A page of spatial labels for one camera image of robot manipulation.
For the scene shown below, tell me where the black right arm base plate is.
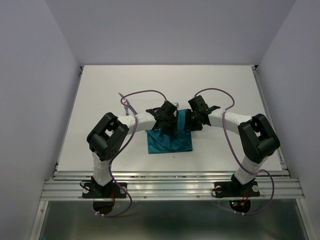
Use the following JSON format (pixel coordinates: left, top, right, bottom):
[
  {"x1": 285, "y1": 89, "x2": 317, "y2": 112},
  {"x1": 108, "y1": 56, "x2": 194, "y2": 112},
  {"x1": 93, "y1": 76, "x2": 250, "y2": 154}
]
[{"x1": 211, "y1": 181, "x2": 260, "y2": 199}]

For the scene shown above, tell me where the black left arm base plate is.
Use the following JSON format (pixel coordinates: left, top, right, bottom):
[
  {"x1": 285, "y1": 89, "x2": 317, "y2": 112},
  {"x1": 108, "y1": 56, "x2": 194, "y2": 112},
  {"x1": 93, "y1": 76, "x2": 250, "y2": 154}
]
[{"x1": 79, "y1": 181, "x2": 127, "y2": 199}]

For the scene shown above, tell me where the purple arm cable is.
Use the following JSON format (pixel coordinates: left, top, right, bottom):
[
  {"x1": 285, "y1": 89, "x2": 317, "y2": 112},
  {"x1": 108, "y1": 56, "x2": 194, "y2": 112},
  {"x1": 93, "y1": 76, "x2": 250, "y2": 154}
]
[
  {"x1": 96, "y1": 89, "x2": 168, "y2": 218},
  {"x1": 194, "y1": 87, "x2": 276, "y2": 216}
]

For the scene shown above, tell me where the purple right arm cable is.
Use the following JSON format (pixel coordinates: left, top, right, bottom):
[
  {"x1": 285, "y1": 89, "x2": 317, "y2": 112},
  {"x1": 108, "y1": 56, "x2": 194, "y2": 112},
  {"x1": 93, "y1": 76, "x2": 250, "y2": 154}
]
[{"x1": 194, "y1": 87, "x2": 276, "y2": 216}]

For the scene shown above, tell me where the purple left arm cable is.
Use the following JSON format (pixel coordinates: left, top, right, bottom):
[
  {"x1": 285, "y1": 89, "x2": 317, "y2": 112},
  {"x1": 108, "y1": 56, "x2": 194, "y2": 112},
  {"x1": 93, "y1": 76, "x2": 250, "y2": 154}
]
[{"x1": 96, "y1": 89, "x2": 168, "y2": 218}]

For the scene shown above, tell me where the aluminium frame rail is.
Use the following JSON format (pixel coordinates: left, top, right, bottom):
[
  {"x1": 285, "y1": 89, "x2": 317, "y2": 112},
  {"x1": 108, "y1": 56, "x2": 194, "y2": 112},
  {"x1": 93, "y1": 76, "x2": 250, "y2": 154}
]
[{"x1": 40, "y1": 169, "x2": 305, "y2": 202}]

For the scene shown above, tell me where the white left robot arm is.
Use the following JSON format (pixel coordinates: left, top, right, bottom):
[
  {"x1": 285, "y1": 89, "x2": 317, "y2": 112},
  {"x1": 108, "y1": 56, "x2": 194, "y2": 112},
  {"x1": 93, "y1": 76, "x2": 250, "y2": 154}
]
[{"x1": 86, "y1": 100, "x2": 179, "y2": 197}]

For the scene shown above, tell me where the teal cloth napkin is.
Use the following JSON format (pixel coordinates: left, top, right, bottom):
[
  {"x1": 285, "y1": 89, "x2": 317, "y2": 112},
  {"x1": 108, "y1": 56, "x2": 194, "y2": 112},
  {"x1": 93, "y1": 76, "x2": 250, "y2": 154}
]
[{"x1": 147, "y1": 109, "x2": 193, "y2": 155}]

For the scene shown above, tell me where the teal handled fork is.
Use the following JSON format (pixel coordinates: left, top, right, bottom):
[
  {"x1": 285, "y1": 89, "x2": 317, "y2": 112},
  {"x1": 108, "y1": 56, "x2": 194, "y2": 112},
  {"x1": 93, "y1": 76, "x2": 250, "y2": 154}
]
[{"x1": 121, "y1": 98, "x2": 130, "y2": 116}]

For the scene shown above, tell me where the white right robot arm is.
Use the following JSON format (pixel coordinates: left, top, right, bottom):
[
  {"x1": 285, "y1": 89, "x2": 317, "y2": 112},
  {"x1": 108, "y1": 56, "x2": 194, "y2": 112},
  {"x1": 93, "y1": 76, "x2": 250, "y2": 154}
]
[{"x1": 184, "y1": 95, "x2": 280, "y2": 195}]

